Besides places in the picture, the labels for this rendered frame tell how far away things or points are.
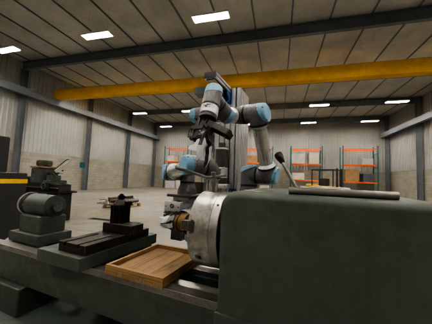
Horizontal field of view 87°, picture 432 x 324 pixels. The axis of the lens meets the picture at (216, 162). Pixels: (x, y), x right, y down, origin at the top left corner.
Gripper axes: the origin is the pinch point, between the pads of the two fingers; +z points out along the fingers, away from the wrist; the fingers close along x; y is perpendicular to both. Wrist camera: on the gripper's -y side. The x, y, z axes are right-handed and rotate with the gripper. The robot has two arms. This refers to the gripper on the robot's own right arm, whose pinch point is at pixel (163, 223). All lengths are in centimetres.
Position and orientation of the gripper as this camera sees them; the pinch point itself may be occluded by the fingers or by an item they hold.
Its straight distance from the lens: 111.8
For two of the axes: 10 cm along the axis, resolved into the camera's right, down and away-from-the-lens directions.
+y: -9.1, -0.1, 4.1
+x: 0.4, -10.0, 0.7
